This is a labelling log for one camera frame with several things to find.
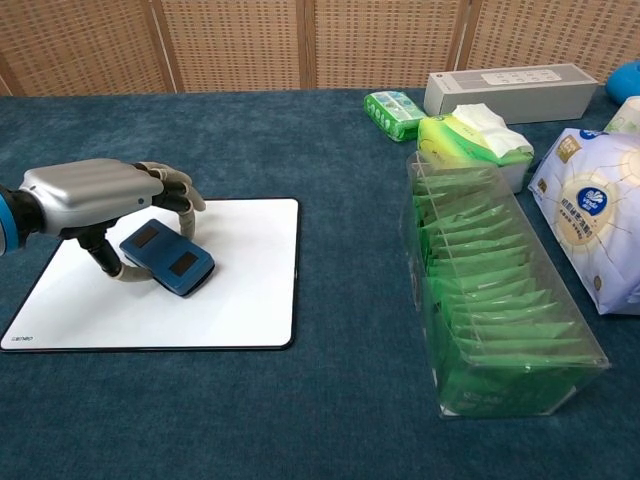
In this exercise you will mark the green wet wipes pack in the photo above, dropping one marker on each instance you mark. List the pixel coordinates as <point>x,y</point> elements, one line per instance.
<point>390,112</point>

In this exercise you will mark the white drawing board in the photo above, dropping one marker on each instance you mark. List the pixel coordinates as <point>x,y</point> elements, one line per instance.
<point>240,300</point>

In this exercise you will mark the grey power strip box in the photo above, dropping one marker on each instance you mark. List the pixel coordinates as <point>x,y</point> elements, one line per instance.
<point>525,100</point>

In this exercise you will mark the green facial tissue pack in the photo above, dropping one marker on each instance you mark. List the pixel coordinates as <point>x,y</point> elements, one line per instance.
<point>450,140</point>

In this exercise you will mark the wooden rattan folding screen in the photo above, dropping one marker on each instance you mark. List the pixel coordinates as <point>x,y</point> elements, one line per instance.
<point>240,45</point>

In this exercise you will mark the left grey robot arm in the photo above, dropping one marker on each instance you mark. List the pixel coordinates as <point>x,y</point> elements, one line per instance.
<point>7,225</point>

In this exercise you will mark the white blue refill pouch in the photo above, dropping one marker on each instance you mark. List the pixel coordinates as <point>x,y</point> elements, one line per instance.
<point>590,215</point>

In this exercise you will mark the white paper cup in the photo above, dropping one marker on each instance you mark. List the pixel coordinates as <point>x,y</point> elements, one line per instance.
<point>627,117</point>

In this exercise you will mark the blue board eraser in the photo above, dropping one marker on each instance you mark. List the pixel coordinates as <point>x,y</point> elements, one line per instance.
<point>165,255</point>

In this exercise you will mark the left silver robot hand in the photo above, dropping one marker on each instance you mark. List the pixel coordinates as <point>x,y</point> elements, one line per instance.
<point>90,192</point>

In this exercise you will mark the blue detergent bottle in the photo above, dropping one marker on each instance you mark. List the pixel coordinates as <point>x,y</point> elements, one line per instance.
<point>627,82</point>

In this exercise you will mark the clear box of green sachets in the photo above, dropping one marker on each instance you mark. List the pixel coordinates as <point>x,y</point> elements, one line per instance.
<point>500,300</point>

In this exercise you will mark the dark blue table cloth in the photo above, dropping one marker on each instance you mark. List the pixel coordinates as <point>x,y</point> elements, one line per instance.
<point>350,250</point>

